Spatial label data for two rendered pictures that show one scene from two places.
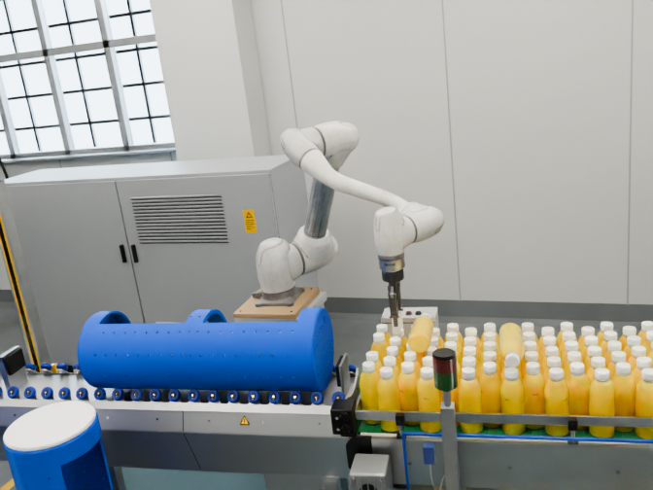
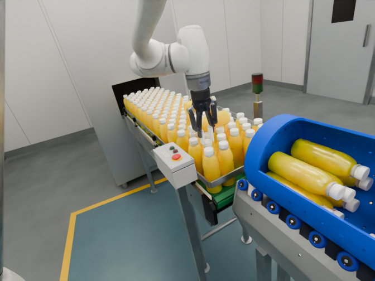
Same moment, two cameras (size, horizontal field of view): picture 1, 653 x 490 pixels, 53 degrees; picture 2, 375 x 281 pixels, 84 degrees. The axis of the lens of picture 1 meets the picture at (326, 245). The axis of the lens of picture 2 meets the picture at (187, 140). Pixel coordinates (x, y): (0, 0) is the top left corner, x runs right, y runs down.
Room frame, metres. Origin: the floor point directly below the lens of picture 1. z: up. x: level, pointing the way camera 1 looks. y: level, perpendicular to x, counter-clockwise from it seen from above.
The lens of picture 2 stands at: (2.70, 0.36, 1.52)
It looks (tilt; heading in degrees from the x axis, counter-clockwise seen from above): 26 degrees down; 232
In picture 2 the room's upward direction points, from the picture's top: 11 degrees counter-clockwise
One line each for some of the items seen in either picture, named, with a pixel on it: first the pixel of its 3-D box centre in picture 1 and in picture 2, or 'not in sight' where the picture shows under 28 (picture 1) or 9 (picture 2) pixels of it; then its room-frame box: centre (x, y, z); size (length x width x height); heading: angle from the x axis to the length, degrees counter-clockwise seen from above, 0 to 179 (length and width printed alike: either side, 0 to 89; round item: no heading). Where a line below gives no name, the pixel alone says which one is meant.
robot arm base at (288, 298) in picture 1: (275, 293); not in sight; (2.79, 0.25, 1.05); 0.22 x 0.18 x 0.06; 71
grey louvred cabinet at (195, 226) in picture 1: (157, 272); not in sight; (4.38, 1.18, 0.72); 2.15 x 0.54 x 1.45; 68
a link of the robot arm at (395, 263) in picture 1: (392, 261); (198, 81); (2.14, -0.21, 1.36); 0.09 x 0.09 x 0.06
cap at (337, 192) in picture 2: not in sight; (337, 192); (2.19, 0.27, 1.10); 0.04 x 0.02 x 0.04; 165
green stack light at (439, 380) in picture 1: (445, 377); (257, 87); (1.61, -0.28, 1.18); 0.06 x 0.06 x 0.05
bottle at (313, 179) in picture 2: not in sight; (300, 173); (2.16, 0.18, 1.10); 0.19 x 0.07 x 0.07; 75
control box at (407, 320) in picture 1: (410, 324); (174, 163); (2.29, -0.28, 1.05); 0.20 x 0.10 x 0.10; 75
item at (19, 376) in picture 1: (15, 368); not in sight; (2.41, 1.28, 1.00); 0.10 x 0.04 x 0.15; 165
